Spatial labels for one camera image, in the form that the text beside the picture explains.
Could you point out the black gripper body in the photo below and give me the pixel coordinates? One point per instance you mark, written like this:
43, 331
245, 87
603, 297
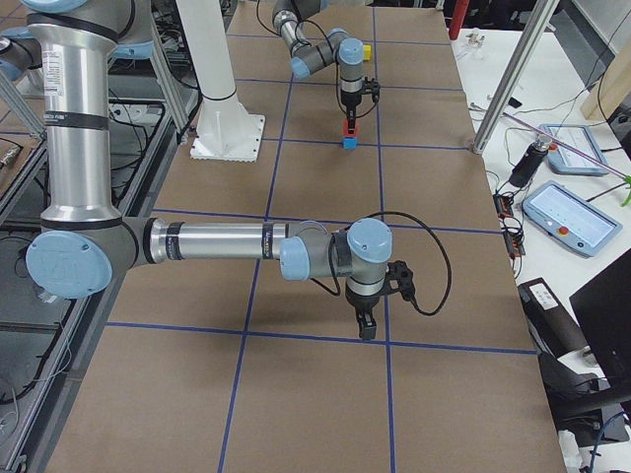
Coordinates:
349, 101
362, 302

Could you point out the red foam block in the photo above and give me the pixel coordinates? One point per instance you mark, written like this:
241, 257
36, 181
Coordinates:
350, 134

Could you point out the blue foam block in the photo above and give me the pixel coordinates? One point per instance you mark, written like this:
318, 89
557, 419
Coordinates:
349, 143

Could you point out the yellow foam block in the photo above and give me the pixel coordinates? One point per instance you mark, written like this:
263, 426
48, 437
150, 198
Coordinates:
367, 52

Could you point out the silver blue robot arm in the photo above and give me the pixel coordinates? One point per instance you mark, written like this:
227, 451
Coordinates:
338, 47
85, 241

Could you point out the dark red cylinder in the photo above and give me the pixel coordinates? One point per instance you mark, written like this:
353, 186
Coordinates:
459, 13

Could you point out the orange black electronics board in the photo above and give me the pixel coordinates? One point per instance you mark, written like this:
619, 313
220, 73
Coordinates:
503, 205

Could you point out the black cylinder device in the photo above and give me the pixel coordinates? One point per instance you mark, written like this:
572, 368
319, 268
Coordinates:
525, 169

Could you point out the black box with label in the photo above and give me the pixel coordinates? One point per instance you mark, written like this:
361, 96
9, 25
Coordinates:
553, 324

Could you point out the near teach pendant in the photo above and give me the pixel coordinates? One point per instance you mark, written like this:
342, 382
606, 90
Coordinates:
569, 219

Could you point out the black monitor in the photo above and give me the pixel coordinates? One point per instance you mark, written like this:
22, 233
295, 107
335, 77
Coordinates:
602, 307

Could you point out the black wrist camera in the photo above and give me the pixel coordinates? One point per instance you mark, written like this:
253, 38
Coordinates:
372, 88
399, 280

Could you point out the white pedestal base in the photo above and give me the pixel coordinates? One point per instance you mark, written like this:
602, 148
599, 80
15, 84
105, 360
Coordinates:
224, 130

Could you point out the aluminium frame post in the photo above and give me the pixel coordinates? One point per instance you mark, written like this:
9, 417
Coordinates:
535, 27

